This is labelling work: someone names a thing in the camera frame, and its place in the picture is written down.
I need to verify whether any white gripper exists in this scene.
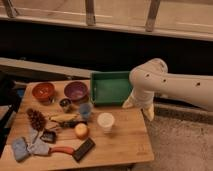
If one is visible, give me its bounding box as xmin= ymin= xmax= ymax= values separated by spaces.
xmin=122 ymin=89 xmax=155 ymax=121

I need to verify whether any blue plastic cup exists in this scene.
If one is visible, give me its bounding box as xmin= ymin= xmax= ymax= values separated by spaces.
xmin=78 ymin=103 xmax=92 ymax=120

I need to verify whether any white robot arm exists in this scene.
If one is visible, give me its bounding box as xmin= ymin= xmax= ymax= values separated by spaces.
xmin=122 ymin=58 xmax=213 ymax=121

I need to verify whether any green plastic tray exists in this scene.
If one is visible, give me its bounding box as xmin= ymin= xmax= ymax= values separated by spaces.
xmin=90 ymin=71 xmax=132 ymax=106

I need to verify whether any yellow apple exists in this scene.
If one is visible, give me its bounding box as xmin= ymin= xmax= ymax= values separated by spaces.
xmin=74 ymin=123 xmax=89 ymax=139

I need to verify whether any black rectangular block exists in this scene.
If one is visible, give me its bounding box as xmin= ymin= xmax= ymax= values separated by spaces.
xmin=72 ymin=138 xmax=95 ymax=162

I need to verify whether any purple bowl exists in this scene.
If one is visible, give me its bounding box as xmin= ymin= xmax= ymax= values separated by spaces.
xmin=64 ymin=81 xmax=88 ymax=101

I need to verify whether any small dark metal cup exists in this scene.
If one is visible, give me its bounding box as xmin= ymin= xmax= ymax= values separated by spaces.
xmin=59 ymin=98 xmax=72 ymax=113

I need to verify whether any yellow banana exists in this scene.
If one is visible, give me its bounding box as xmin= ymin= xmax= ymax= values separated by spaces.
xmin=49 ymin=114 xmax=78 ymax=122

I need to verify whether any small black square dish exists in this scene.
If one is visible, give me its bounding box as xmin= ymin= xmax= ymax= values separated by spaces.
xmin=40 ymin=130 xmax=56 ymax=143

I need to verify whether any red-orange bowl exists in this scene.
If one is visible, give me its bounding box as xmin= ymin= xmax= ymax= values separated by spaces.
xmin=32 ymin=82 xmax=55 ymax=102

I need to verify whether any pine cone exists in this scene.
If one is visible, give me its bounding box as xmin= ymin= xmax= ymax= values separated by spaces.
xmin=27 ymin=108 xmax=46 ymax=131

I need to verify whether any blue grey cloth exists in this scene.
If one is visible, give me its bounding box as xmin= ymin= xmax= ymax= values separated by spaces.
xmin=11 ymin=127 xmax=49 ymax=162

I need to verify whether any red handled tool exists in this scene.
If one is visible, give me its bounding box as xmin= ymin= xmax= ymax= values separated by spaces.
xmin=49 ymin=146 xmax=74 ymax=155

